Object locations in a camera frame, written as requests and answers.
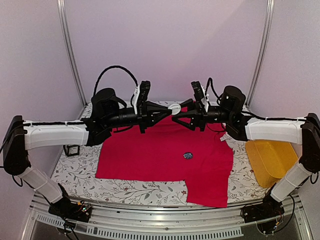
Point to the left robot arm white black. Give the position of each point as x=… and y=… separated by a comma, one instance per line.
x=108, y=112

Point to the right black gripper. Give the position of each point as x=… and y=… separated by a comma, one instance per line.
x=200, y=117

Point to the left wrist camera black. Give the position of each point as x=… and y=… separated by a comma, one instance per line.
x=140, y=95

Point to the yellow plastic basket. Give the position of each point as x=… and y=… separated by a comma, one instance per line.
x=270, y=160

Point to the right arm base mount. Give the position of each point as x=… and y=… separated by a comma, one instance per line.
x=261, y=211

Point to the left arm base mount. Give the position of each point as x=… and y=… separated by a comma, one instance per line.
x=66, y=209

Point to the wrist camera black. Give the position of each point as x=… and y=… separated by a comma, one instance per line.
x=140, y=95
x=200, y=96

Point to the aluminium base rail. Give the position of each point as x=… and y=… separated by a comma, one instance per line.
x=119, y=221

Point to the aluminium frame post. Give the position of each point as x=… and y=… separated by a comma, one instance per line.
x=61, y=7
x=270, y=6

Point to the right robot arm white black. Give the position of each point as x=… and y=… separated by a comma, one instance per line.
x=244, y=126

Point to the right aluminium frame post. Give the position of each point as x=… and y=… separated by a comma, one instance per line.
x=270, y=6

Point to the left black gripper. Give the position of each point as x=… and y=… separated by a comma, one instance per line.
x=145, y=114

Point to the floral patterned table mat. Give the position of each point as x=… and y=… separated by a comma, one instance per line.
x=77, y=174

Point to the round orange painted brooch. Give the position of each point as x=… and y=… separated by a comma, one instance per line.
x=175, y=108

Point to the left aluminium frame post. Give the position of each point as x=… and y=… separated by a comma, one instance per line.
x=61, y=7

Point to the round blue painted brooch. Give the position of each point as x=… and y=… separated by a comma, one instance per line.
x=188, y=155

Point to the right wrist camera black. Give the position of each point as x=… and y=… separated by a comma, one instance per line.
x=200, y=96

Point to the brooch box with blue brooch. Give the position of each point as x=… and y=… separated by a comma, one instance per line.
x=71, y=150

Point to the red polo shirt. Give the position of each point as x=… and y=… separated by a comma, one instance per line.
x=157, y=156

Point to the white shirt neck label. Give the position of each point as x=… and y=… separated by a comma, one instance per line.
x=223, y=138

